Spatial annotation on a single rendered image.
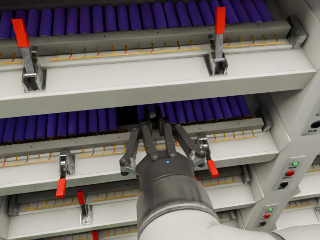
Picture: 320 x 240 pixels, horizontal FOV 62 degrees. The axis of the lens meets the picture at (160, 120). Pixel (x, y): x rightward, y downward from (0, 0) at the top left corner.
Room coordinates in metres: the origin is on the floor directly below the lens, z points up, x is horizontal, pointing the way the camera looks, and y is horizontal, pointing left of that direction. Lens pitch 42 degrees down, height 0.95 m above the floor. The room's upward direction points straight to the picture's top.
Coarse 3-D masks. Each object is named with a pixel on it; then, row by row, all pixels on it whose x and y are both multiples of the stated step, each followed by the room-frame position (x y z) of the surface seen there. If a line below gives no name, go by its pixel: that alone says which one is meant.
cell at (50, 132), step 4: (48, 116) 0.41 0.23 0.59; (52, 116) 0.41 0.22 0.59; (56, 116) 0.41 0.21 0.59; (48, 120) 0.40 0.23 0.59; (52, 120) 0.40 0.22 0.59; (56, 120) 0.40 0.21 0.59; (48, 124) 0.39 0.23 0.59; (52, 124) 0.39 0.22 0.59; (56, 124) 0.40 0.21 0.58; (48, 128) 0.38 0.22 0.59; (52, 128) 0.38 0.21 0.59; (56, 128) 0.39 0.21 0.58; (48, 132) 0.37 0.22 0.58; (52, 132) 0.37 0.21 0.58; (56, 132) 0.38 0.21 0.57; (48, 136) 0.36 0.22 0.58; (52, 136) 0.37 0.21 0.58
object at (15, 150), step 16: (192, 128) 0.39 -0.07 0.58; (208, 128) 0.39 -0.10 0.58; (224, 128) 0.39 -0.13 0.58; (240, 128) 0.40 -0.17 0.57; (256, 128) 0.40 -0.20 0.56; (16, 144) 0.34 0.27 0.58; (32, 144) 0.34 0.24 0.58; (48, 144) 0.34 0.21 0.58; (64, 144) 0.34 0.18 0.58; (80, 144) 0.35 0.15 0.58; (96, 144) 0.35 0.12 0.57; (112, 144) 0.36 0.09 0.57; (176, 144) 0.36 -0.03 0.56; (16, 160) 0.32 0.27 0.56; (48, 160) 0.32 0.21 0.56
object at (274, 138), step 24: (264, 96) 0.46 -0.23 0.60; (264, 120) 0.41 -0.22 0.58; (216, 144) 0.37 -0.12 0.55; (240, 144) 0.37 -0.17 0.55; (264, 144) 0.38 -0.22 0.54; (0, 168) 0.31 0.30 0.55; (24, 168) 0.31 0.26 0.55; (48, 168) 0.31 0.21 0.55; (96, 168) 0.32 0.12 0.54; (0, 192) 0.28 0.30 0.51; (24, 192) 0.29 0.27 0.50
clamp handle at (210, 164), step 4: (204, 148) 0.35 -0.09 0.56; (208, 152) 0.34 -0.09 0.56; (208, 156) 0.33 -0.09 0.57; (208, 160) 0.31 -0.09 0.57; (212, 160) 0.31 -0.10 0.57; (208, 164) 0.30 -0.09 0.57; (212, 164) 0.30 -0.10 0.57; (212, 168) 0.30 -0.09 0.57; (216, 168) 0.30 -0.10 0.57; (212, 172) 0.29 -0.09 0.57; (216, 172) 0.29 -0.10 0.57; (212, 176) 0.28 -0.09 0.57; (216, 176) 0.28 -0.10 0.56
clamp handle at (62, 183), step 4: (64, 164) 0.31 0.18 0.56; (64, 168) 0.30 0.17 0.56; (64, 172) 0.29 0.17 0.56; (60, 176) 0.28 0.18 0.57; (64, 176) 0.28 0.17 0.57; (60, 180) 0.27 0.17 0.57; (64, 180) 0.27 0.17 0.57; (60, 184) 0.26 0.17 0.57; (64, 184) 0.26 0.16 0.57; (60, 188) 0.25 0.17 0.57; (64, 188) 0.26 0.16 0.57; (56, 192) 0.25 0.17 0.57; (60, 192) 0.24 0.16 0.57; (64, 192) 0.25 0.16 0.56; (56, 196) 0.24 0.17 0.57; (60, 196) 0.24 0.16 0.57
